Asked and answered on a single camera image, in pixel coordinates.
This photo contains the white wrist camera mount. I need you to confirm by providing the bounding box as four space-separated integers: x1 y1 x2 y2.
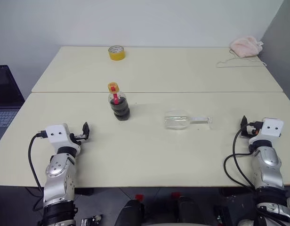
250 117 284 145
45 123 81 153

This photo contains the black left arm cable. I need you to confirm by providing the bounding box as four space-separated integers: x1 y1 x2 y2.
28 130 48 211

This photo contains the dark soda bottle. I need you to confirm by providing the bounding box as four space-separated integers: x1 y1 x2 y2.
108 90 131 122

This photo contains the dark laptop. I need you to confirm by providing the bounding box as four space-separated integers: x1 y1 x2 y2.
0 65 25 151

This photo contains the yellow tape roll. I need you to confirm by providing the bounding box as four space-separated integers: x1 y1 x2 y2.
108 45 126 61

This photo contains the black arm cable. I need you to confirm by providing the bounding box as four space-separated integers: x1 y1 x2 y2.
28 130 48 211
224 126 256 189

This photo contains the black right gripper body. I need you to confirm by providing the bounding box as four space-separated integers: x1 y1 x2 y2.
240 121 264 138

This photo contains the dark rounded shape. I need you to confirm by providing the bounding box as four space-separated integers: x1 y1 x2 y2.
115 199 145 226

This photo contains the pink fluffy cloth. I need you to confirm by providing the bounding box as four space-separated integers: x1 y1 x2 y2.
230 35 263 57

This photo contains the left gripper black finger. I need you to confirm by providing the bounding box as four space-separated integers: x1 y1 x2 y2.
81 121 90 140

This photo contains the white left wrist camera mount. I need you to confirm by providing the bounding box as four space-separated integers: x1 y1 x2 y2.
45 123 81 153

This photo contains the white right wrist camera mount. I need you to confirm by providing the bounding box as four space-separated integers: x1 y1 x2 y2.
250 117 284 145

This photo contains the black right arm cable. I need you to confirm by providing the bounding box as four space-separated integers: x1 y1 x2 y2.
224 126 256 189

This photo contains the yellow bottle cap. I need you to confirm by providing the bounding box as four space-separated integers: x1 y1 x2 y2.
107 82 119 93

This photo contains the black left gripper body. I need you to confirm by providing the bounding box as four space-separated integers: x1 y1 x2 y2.
69 132 88 145

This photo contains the white wire hanger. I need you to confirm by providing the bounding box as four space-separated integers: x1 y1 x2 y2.
216 48 267 69

